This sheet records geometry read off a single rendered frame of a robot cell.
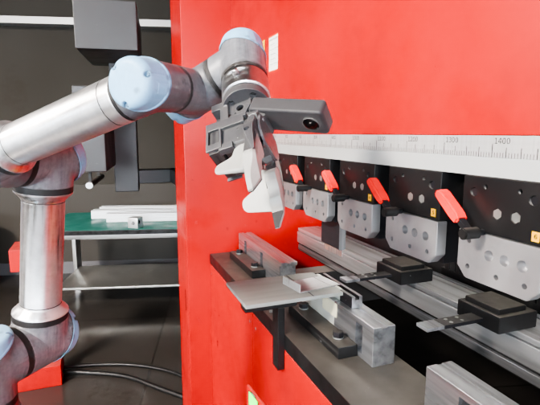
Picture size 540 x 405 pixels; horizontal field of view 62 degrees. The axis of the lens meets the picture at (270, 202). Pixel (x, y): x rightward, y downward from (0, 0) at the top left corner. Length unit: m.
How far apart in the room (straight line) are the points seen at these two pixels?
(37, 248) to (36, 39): 4.02
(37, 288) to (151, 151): 3.65
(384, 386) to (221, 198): 1.20
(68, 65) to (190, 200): 3.10
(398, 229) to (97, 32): 1.57
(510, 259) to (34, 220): 0.88
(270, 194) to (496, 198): 0.34
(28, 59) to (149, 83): 4.35
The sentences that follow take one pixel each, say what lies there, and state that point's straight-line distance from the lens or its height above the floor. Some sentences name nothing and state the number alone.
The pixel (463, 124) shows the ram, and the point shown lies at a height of 1.42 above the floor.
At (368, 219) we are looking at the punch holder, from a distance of 1.00.
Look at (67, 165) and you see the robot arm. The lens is 1.02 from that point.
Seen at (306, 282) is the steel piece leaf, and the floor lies 1.00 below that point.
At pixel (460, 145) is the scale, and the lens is 0.79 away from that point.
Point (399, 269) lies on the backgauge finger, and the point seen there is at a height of 1.02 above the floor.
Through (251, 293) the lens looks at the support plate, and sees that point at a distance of 1.17.
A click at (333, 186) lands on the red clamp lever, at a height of 1.28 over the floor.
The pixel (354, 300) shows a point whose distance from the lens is 1.17.
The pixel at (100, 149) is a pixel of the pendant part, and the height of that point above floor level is 1.33.
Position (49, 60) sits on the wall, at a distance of 4.92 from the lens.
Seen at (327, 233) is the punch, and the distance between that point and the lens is 1.25.
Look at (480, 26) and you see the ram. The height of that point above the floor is 1.56.
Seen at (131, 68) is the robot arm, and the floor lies 1.49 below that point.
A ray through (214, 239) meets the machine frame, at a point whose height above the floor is 0.94.
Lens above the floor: 1.41
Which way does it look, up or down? 9 degrees down
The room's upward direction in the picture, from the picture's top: straight up
